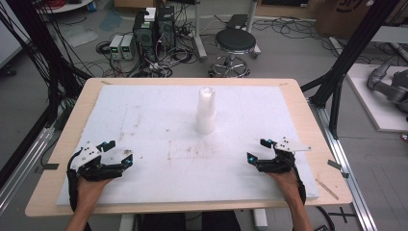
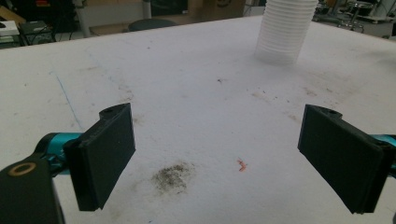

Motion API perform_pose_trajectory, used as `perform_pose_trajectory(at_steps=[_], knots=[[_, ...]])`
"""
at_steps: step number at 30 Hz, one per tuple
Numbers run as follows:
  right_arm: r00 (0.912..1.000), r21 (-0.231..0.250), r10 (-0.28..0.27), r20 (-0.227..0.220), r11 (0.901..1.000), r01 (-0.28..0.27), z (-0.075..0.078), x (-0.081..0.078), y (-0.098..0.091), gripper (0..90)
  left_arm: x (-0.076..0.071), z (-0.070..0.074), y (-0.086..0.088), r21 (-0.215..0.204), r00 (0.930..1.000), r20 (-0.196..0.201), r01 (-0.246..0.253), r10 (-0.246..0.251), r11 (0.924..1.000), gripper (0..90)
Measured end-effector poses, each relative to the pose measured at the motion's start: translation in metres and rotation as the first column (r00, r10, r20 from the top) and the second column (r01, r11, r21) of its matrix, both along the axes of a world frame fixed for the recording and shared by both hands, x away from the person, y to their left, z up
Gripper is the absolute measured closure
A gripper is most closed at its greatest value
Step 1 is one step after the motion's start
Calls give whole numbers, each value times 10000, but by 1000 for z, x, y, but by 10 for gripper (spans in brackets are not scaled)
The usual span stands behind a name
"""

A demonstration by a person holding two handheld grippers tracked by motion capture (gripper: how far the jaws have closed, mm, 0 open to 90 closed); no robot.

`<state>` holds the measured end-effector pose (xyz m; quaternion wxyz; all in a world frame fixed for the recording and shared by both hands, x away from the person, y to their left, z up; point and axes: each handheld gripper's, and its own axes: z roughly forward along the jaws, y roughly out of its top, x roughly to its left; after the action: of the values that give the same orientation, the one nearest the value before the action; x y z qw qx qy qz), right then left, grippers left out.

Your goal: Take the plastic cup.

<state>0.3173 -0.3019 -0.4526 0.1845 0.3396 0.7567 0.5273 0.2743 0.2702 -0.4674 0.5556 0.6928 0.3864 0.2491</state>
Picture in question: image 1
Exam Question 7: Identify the small white box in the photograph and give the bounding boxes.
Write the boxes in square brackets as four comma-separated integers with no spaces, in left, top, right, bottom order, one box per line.
[143,7,158,23]

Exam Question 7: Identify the brown cardboard box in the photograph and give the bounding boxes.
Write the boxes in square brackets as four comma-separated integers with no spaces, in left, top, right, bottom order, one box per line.
[315,0,408,40]

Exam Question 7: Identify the person's dark pants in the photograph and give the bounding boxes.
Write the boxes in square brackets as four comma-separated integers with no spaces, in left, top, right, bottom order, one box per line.
[138,210,242,231]

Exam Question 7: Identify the white base board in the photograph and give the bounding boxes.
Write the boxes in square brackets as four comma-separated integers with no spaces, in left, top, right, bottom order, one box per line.
[345,63,408,134]

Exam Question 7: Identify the white table leg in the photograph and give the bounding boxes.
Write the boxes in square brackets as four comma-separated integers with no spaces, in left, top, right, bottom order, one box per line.
[118,213,137,231]

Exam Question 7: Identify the round white table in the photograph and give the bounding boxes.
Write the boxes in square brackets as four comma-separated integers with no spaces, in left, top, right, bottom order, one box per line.
[35,0,94,14]

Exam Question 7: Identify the grey tape piece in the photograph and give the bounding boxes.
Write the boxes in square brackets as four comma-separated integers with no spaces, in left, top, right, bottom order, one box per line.
[326,159,350,179]

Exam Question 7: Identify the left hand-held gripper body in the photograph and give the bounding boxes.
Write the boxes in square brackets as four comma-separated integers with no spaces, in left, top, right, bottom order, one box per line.
[66,141,125,183]

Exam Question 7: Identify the black round stool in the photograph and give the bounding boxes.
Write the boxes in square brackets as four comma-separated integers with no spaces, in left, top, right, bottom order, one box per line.
[208,28,263,79]

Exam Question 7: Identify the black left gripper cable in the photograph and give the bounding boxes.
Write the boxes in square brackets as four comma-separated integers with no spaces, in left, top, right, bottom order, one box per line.
[65,150,82,214]

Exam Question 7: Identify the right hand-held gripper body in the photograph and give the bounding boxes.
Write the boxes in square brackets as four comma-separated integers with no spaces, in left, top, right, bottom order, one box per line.
[257,137,313,176]

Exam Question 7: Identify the light wooden table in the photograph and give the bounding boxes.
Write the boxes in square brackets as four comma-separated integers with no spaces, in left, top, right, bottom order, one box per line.
[24,77,354,218]

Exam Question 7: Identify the thin wooden stick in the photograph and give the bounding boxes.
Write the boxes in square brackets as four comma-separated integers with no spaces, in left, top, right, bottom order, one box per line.
[315,177,341,201]

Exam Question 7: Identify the grey bench power supply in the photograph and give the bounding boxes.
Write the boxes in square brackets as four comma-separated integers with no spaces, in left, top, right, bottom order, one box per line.
[120,34,138,62]
[109,34,125,61]

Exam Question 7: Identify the stack of clear plastic cups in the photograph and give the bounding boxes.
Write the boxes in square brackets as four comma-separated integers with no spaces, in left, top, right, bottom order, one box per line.
[194,86,217,136]

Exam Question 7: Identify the white foam mat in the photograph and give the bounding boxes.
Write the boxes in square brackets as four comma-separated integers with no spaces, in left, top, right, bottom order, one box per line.
[56,84,320,207]

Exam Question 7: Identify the aluminium rail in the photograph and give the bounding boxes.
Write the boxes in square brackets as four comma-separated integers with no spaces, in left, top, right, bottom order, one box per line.
[0,126,56,215]
[308,98,380,231]

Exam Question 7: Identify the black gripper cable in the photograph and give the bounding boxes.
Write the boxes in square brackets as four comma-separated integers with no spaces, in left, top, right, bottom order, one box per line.
[290,156,308,206]
[65,150,82,214]

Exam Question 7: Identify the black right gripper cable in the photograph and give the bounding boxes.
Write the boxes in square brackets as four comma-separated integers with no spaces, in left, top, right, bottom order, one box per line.
[290,156,308,206]

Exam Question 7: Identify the black metal frame post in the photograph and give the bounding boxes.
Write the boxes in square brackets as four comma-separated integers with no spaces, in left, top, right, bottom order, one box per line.
[0,0,93,129]
[300,0,402,140]

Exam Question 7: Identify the teal sheet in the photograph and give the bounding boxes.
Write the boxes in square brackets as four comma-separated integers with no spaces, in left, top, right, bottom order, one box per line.
[98,11,124,33]

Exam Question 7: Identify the tangle of floor cables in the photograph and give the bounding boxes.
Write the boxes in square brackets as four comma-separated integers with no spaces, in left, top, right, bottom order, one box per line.
[94,32,200,79]

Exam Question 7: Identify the person's left hand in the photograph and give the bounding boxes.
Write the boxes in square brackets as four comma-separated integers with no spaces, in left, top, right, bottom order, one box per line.
[75,177,113,213]

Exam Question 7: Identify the person's right hand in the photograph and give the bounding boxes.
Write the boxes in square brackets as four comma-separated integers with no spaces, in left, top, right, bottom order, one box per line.
[266,170,304,207]

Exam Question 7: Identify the clear plastic sheet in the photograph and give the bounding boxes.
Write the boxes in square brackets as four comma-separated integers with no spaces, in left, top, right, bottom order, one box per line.
[61,24,100,48]

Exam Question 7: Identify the grey stand leg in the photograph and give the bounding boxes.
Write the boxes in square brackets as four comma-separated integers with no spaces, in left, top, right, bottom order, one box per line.
[191,0,209,63]
[245,0,263,60]

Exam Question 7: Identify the black computer tower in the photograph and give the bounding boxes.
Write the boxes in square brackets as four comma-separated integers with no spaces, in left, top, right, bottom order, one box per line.
[156,5,177,54]
[132,10,159,63]

